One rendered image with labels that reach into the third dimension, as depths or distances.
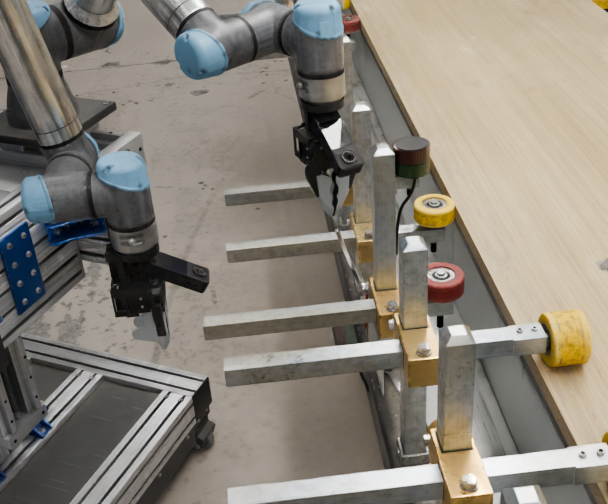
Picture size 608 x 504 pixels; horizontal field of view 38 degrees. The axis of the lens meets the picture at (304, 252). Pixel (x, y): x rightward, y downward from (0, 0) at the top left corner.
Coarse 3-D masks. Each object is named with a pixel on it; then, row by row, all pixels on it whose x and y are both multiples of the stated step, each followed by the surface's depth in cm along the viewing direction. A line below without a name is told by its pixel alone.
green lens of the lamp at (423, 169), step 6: (396, 162) 142; (426, 162) 141; (396, 168) 142; (402, 168) 141; (408, 168) 140; (414, 168) 140; (420, 168) 141; (426, 168) 141; (396, 174) 143; (402, 174) 142; (408, 174) 141; (414, 174) 141; (420, 174) 141; (426, 174) 142
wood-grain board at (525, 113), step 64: (384, 0) 295; (448, 0) 290; (512, 0) 285; (576, 0) 281; (384, 64) 242; (448, 64) 239; (512, 64) 236; (576, 64) 232; (448, 128) 203; (512, 128) 201; (576, 128) 198; (448, 192) 176; (512, 192) 175; (576, 192) 173; (512, 256) 155; (576, 256) 153; (512, 320) 139; (576, 384) 125
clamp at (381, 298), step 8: (368, 280) 159; (376, 296) 152; (384, 296) 152; (392, 296) 152; (376, 304) 150; (384, 304) 150; (376, 312) 151; (384, 312) 148; (392, 312) 148; (376, 320) 152; (384, 320) 148; (384, 328) 149; (384, 336) 150; (392, 336) 150
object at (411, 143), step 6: (402, 138) 143; (408, 138) 143; (414, 138) 143; (420, 138) 143; (396, 144) 141; (402, 144) 141; (408, 144) 141; (414, 144) 141; (420, 144) 141; (426, 144) 140; (408, 150) 139; (414, 150) 139; (396, 180) 143; (414, 180) 145; (396, 186) 143; (414, 186) 145; (396, 192) 144; (408, 198) 146; (402, 204) 147; (396, 222) 149; (396, 228) 150; (396, 234) 150; (396, 240) 151; (396, 246) 151; (396, 252) 152
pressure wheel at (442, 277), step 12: (432, 264) 153; (444, 264) 153; (432, 276) 150; (444, 276) 150; (456, 276) 149; (432, 288) 148; (444, 288) 147; (456, 288) 148; (432, 300) 149; (444, 300) 148
